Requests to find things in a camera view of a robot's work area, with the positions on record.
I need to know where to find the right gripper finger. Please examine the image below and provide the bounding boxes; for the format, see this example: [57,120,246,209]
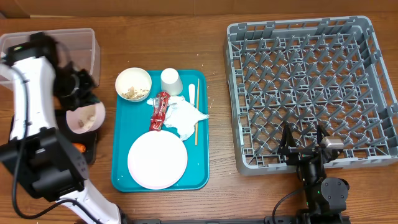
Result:
[317,124,330,146]
[279,123,295,149]

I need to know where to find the pink bowl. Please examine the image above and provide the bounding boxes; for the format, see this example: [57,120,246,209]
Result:
[66,103,106,134]

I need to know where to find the orange carrot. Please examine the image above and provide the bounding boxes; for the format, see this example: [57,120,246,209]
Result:
[73,143,86,153]

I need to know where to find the white bowl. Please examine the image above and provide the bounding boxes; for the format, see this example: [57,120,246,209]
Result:
[115,67,152,102]

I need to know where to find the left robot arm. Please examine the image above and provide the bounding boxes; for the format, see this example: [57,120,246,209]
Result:
[1,32,129,223]

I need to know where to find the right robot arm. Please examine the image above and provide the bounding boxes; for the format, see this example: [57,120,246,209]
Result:
[272,123,350,223]

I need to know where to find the grey dishwasher rack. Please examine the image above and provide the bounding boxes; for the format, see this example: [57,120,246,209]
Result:
[224,16,397,175]

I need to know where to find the clear plastic bin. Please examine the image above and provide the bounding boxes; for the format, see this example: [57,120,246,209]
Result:
[1,28,101,90]

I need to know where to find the black plastic tray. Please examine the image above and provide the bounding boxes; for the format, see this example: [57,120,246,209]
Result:
[28,110,97,167]

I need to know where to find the food scraps pile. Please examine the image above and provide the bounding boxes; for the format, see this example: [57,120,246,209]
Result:
[122,86,149,100]

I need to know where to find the red snack wrapper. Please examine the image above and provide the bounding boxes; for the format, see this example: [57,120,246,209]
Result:
[149,91,170,131]

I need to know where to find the white paper cup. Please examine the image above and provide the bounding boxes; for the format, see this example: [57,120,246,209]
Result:
[160,68,183,96]

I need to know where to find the wooden chopstick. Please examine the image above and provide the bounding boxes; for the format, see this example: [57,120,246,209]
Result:
[195,78,201,146]

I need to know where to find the teal plastic tray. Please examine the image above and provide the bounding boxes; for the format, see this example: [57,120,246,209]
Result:
[111,69,210,193]

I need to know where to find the pink round plate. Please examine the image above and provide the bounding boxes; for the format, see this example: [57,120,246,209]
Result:
[127,130,188,190]

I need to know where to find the white plastic spoon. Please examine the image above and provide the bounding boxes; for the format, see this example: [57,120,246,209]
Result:
[188,83,196,106]

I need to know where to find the crumpled white napkin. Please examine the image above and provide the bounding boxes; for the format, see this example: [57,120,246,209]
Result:
[147,96,209,141]

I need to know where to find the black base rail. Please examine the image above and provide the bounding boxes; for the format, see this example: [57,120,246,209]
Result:
[130,216,351,224]

